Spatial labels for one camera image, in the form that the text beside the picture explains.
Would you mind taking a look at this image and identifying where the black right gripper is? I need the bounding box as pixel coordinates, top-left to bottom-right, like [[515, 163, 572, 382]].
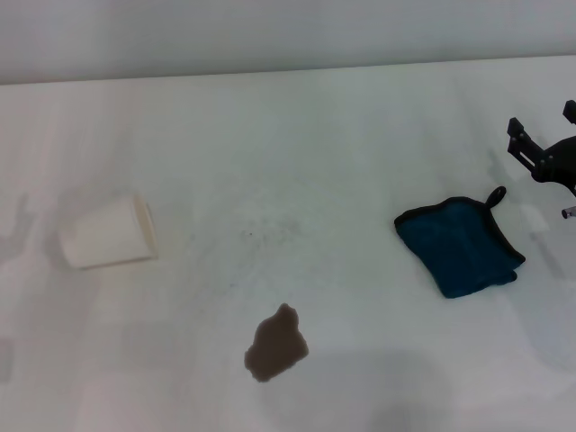
[[507, 99, 576, 197]]

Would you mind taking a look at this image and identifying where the blue rag with black trim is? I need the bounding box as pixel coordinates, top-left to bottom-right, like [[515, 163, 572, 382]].
[[393, 185, 527, 300]]

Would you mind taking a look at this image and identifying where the white paper cup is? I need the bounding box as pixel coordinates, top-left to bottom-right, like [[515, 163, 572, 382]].
[[58, 193, 159, 270]]

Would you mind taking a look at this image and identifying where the dark brown water stain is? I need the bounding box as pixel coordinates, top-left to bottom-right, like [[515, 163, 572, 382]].
[[244, 302, 311, 383]]

